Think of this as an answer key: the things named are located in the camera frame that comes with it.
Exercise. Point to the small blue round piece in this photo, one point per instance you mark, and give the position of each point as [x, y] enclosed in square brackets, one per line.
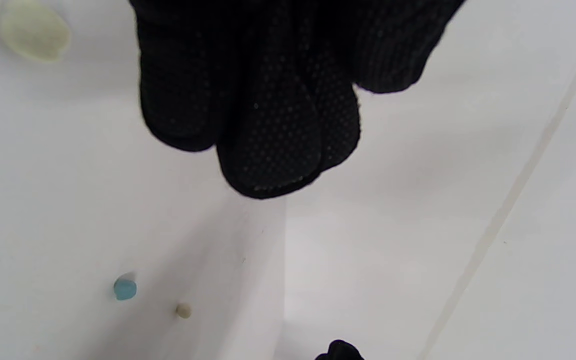
[125, 289]

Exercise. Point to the pale yellow round object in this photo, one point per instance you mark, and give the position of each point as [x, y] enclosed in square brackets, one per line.
[34, 31]

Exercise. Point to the person's left hand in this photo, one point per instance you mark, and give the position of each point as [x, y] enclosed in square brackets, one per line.
[268, 75]

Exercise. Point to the small cream round piece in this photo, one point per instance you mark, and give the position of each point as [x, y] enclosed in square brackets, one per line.
[183, 310]

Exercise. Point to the black lumpy object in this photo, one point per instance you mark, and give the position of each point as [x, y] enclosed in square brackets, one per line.
[340, 351]

